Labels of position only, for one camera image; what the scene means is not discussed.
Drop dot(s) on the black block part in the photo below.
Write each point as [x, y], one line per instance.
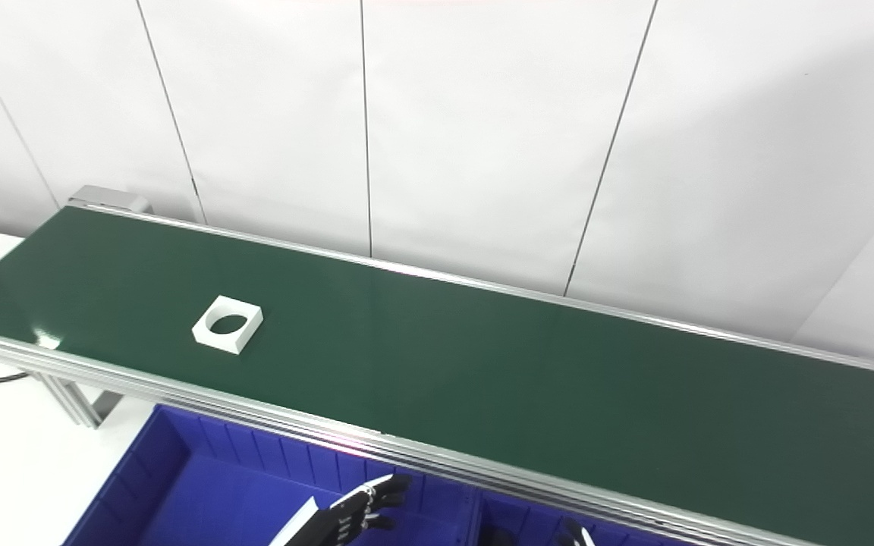
[494, 538]

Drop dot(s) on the blue plastic bin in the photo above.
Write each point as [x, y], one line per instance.
[536, 523]
[217, 500]

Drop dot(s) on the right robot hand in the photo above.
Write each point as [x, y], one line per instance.
[577, 537]

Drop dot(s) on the grey conveyor end housing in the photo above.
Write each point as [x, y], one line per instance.
[114, 199]

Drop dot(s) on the aluminium conveyor leg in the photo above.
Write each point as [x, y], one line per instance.
[77, 402]

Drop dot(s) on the white block with round hole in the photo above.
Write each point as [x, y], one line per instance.
[243, 334]

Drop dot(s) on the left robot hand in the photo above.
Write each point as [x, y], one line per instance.
[346, 523]

